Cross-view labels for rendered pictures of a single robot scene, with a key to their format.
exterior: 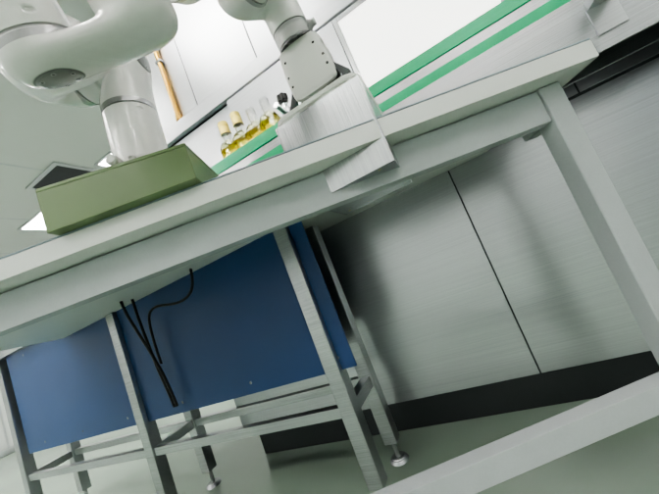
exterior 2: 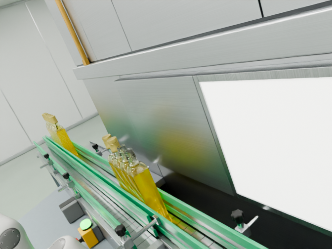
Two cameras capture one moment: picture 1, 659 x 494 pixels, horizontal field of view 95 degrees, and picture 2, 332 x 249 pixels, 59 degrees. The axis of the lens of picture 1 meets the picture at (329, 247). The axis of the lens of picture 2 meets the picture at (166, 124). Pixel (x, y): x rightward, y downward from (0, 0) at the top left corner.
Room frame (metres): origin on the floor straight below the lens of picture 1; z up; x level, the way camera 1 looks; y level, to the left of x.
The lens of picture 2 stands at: (0.34, -0.64, 1.46)
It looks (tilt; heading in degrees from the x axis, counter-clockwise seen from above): 19 degrees down; 41
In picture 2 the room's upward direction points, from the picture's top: 22 degrees counter-clockwise
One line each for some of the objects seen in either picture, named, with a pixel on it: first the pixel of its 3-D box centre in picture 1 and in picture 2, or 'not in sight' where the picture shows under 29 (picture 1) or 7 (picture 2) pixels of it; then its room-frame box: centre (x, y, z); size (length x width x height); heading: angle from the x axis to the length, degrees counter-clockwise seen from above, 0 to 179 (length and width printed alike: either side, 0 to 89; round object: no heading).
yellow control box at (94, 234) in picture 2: not in sight; (90, 234); (0.82, 0.39, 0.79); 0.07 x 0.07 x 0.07; 68
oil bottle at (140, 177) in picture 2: (279, 143); (146, 190); (0.88, 0.03, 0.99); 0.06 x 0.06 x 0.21; 69
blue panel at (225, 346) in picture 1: (151, 351); not in sight; (1.12, 0.75, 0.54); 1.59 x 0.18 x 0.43; 68
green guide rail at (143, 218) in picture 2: not in sight; (74, 164); (1.12, 0.78, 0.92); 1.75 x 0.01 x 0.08; 68
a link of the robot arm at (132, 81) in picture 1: (117, 81); (6, 242); (0.54, 0.27, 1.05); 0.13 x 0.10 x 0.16; 87
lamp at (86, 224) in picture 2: not in sight; (85, 224); (0.82, 0.39, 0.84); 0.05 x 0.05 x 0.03
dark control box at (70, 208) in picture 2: not in sight; (71, 210); (0.92, 0.65, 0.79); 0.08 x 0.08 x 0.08; 68
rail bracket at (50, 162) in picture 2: not in sight; (47, 166); (1.07, 0.97, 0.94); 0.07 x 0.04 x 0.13; 158
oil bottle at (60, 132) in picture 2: not in sight; (62, 136); (1.29, 1.05, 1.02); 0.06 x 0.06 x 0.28; 68
